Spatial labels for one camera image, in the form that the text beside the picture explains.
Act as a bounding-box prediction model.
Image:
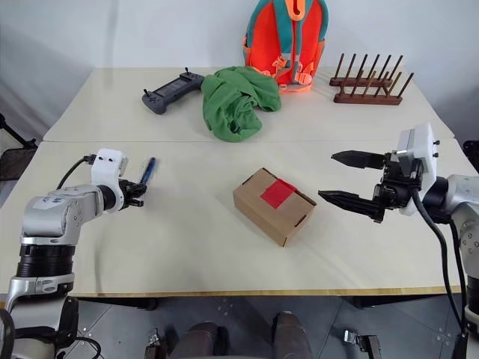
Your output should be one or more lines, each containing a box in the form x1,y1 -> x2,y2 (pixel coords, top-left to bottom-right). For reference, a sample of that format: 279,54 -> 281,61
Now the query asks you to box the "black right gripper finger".
331,149 -> 385,171
317,189 -> 376,221

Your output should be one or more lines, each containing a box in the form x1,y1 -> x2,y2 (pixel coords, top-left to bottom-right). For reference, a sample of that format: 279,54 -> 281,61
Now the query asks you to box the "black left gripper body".
118,178 -> 138,209

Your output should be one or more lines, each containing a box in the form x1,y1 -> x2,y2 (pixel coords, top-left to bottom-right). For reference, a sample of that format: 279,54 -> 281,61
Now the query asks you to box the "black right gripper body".
371,151 -> 426,225

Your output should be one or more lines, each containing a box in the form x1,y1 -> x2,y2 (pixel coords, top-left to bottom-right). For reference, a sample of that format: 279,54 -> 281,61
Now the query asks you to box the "blue pen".
138,156 -> 160,186

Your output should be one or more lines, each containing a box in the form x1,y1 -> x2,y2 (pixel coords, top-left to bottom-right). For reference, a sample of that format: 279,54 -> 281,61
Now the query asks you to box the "brown cardboard box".
232,167 -> 317,248

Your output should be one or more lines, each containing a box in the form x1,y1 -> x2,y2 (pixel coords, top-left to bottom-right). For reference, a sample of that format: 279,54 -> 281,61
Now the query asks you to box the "red tape patch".
260,178 -> 296,209

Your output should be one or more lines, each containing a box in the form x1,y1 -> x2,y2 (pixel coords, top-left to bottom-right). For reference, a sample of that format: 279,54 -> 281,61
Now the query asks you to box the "brown wooden peg rack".
329,53 -> 415,107

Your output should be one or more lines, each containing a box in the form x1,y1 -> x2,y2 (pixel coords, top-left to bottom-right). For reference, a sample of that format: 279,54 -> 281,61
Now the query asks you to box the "grey handheld controller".
141,67 -> 206,115

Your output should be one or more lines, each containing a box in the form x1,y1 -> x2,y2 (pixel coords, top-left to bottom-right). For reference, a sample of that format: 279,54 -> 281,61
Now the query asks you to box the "green cloth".
201,65 -> 282,144

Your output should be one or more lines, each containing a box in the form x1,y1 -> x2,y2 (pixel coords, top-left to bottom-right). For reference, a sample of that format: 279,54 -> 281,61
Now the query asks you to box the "dark flat platform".
0,147 -> 37,184

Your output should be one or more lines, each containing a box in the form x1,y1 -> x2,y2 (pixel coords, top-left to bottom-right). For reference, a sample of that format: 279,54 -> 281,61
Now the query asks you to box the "black tripod stand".
0,111 -> 38,149

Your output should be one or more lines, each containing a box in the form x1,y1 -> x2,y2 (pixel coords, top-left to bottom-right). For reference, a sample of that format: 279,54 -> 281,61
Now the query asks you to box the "metal caster wheel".
144,327 -> 166,359
342,328 -> 383,359

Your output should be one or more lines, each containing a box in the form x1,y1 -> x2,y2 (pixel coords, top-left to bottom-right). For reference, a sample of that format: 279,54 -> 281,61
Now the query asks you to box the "dark rounded shape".
185,321 -> 229,359
272,310 -> 314,359

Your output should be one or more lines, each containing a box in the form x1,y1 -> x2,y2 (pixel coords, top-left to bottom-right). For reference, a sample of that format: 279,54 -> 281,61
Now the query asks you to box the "orange teal backpack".
241,0 -> 331,95

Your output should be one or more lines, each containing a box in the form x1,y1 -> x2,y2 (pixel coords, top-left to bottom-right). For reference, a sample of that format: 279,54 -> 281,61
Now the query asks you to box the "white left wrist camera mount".
91,148 -> 130,211

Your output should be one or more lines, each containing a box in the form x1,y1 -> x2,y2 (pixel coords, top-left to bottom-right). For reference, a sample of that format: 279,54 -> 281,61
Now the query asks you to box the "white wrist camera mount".
396,122 -> 441,217
91,148 -> 130,211

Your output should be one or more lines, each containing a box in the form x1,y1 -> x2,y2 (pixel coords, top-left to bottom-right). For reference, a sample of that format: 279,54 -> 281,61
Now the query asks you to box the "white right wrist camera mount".
396,122 -> 441,217

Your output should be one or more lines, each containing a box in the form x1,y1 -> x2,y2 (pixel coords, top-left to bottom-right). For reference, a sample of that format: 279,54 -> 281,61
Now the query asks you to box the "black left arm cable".
55,153 -> 99,190

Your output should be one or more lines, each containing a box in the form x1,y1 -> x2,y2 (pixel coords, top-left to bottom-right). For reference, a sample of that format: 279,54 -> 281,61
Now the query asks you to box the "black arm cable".
409,175 -> 469,337
55,153 -> 99,190

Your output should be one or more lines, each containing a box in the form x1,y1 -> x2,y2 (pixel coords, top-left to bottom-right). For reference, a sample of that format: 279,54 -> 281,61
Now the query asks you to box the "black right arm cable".
409,175 -> 469,337

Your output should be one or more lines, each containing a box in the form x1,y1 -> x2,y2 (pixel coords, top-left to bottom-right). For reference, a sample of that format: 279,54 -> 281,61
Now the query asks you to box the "black robot torso cable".
0,309 -> 16,359

